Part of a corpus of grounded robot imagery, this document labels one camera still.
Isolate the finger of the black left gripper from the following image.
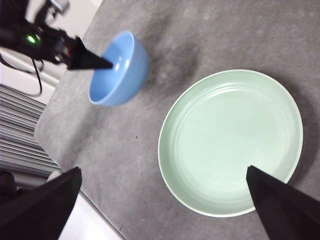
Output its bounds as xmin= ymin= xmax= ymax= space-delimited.
xmin=66 ymin=36 xmax=114 ymax=71

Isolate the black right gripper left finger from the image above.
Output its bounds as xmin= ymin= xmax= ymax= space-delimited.
xmin=0 ymin=166 xmax=83 ymax=240

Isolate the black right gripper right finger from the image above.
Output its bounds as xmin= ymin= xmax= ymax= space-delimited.
xmin=246 ymin=165 xmax=320 ymax=240

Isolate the blue ribbed bowl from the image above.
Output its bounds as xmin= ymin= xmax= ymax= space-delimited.
xmin=88 ymin=30 xmax=150 ymax=107

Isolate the pale green round plate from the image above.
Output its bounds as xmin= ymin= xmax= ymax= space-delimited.
xmin=157 ymin=69 xmax=304 ymax=218

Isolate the grey ribbed panel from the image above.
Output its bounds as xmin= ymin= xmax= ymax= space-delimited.
xmin=0 ymin=84 xmax=61 ymax=179

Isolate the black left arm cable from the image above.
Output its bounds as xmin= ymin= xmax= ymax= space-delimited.
xmin=0 ymin=53 xmax=45 ymax=98

